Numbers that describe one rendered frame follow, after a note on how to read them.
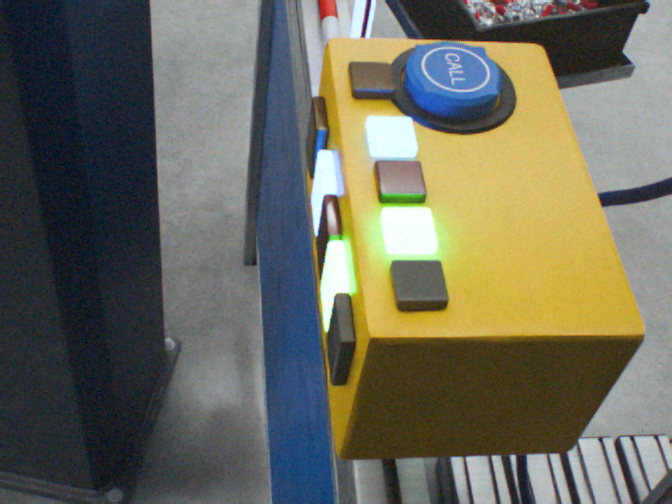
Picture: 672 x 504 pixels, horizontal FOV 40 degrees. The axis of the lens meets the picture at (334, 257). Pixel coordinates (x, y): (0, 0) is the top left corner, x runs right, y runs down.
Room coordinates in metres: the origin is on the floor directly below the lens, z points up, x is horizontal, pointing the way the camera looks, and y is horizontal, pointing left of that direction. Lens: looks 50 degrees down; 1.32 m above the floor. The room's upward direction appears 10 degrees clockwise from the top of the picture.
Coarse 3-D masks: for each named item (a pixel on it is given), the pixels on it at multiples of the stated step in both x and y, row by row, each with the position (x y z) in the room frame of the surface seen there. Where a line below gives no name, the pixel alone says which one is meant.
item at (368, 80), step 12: (348, 72) 0.30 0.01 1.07; (360, 72) 0.30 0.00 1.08; (372, 72) 0.30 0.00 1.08; (384, 72) 0.30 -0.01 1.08; (360, 84) 0.29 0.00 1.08; (372, 84) 0.30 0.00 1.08; (384, 84) 0.30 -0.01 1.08; (360, 96) 0.29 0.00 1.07; (372, 96) 0.29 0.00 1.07; (384, 96) 0.29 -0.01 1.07
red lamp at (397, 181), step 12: (384, 168) 0.25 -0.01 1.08; (396, 168) 0.25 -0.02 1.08; (408, 168) 0.25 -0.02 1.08; (420, 168) 0.25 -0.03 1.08; (384, 180) 0.24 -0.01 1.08; (396, 180) 0.24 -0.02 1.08; (408, 180) 0.25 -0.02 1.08; (420, 180) 0.25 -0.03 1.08; (384, 192) 0.24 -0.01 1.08; (396, 192) 0.24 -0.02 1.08; (408, 192) 0.24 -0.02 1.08; (420, 192) 0.24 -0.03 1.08
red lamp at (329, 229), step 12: (324, 204) 0.25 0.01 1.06; (336, 204) 0.25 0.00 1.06; (324, 216) 0.24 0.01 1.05; (336, 216) 0.24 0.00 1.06; (324, 228) 0.24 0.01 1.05; (336, 228) 0.23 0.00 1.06; (324, 240) 0.23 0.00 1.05; (336, 240) 0.23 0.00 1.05; (324, 252) 0.23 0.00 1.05; (324, 264) 0.23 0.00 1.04
